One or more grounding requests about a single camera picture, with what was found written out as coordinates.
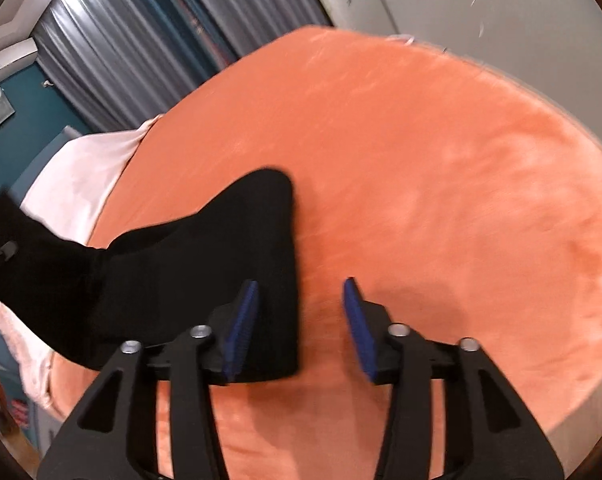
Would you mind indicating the black pants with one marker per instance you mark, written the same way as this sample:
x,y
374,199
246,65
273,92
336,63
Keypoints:
x,y
153,283

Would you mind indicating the orange velvet bed cover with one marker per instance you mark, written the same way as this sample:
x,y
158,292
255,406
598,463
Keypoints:
x,y
461,201

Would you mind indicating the grey blue curtains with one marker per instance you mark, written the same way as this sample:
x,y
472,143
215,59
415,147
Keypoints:
x,y
120,62

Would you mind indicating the white pillow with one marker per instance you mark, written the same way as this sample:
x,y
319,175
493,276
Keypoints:
x,y
66,188

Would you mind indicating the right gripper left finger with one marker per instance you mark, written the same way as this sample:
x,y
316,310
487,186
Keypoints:
x,y
112,433

